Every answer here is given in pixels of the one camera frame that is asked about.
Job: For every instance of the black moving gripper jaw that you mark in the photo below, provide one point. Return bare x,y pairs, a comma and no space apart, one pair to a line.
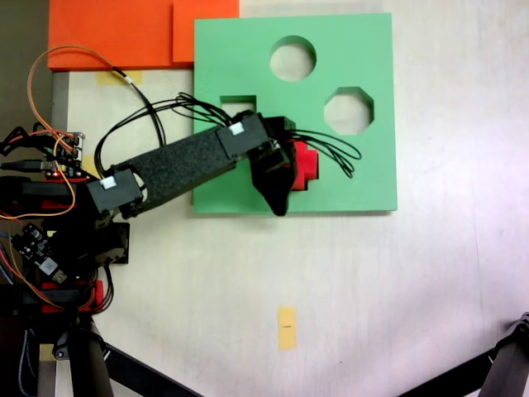
274,194

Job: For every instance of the red cross columnar block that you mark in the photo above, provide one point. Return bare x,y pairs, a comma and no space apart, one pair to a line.
308,165

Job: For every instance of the green shape hole board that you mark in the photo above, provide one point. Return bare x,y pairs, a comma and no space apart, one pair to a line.
351,190

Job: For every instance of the yellow tape with black dash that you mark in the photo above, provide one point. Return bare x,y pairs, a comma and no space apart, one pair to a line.
287,339

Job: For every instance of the yellow masking tape piece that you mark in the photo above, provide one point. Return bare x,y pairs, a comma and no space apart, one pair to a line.
46,351
90,163
105,78

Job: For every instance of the large orange foam slab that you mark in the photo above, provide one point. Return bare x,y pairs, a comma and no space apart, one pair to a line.
111,33

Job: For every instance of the circuit board white connectors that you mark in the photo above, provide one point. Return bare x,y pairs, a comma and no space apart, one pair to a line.
68,159

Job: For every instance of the red black table clamp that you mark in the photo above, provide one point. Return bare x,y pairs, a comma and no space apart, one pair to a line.
41,190
53,295

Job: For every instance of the black circuit board grey inductor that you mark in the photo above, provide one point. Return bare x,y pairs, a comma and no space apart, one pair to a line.
35,244

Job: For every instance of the notched black tripod leg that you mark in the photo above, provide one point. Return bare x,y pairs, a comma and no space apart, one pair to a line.
510,364

